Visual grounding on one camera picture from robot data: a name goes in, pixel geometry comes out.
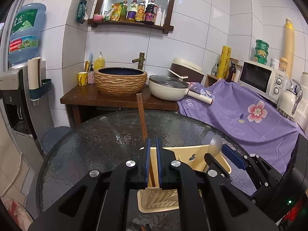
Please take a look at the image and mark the cream utensil holder basket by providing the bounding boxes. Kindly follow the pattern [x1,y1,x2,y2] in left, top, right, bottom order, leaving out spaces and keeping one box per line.
[137,144,232,213]

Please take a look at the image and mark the purple floral cloth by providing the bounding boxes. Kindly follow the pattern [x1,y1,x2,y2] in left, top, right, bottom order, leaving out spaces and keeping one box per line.
[177,80,304,174]

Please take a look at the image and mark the round glass table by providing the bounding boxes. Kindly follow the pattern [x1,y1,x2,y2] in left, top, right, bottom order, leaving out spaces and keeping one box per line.
[35,110,246,213]

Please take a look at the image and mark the cream pan with lid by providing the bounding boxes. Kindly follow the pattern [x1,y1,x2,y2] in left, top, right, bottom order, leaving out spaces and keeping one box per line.
[148,74,213,105]

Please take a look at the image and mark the woven basin sink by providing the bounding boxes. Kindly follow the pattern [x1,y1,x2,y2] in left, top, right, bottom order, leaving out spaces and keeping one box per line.
[94,67,147,96]

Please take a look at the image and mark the brown cream rice cooker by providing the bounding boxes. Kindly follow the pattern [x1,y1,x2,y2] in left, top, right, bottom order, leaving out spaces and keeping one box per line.
[171,58,204,83]

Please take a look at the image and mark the white kettle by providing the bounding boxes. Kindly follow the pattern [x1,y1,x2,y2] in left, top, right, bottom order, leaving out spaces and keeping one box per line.
[277,79,303,121]

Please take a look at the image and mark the white microwave oven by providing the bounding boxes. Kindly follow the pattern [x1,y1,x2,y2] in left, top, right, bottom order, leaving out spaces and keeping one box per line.
[239,60,291,104]

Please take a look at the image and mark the brass faucet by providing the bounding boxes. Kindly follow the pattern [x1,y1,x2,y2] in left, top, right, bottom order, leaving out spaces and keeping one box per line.
[131,52,145,70]

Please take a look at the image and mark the dark wooden counter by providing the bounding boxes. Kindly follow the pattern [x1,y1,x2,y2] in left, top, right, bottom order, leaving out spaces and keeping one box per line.
[60,85,178,127]

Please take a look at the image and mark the brown glass bottle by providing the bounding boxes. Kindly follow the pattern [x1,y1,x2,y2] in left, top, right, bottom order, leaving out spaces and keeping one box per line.
[226,62,236,82]

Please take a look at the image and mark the yellow mug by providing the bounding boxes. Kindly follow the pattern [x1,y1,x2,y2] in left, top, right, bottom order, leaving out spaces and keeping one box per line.
[78,71,88,86]

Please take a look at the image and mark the yellow soap bottle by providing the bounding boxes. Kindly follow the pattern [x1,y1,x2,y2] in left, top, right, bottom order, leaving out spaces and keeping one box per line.
[94,52,105,70]

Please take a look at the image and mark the yellow foil roll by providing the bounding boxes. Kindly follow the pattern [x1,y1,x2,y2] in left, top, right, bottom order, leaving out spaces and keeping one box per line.
[216,45,231,79]

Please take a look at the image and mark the green stacked bowls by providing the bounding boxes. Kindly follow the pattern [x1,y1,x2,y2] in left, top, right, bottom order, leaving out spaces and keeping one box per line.
[254,39,269,65]

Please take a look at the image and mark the water dispenser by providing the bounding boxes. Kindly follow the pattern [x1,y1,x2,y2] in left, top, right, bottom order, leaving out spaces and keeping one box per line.
[0,66,52,159]

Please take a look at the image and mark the dark soy sauce bottle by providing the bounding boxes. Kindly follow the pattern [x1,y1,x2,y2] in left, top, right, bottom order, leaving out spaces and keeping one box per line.
[143,0,157,24]

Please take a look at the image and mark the tall beige paper roll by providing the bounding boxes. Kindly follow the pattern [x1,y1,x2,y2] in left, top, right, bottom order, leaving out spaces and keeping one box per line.
[285,18,295,79]

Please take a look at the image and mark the wooden framed mirror shelf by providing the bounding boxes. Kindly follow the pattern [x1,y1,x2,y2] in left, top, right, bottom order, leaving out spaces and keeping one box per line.
[88,0,175,34]

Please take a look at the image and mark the green hanging packet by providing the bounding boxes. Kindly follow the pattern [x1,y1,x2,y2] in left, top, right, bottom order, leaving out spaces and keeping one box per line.
[76,0,88,24]

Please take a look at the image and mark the round cushioned stool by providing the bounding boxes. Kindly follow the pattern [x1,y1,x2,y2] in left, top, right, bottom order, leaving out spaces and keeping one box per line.
[1,197,33,231]

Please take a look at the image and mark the blue water jug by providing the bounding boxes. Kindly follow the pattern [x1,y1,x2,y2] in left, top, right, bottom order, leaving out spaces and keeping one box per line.
[8,3,46,65]

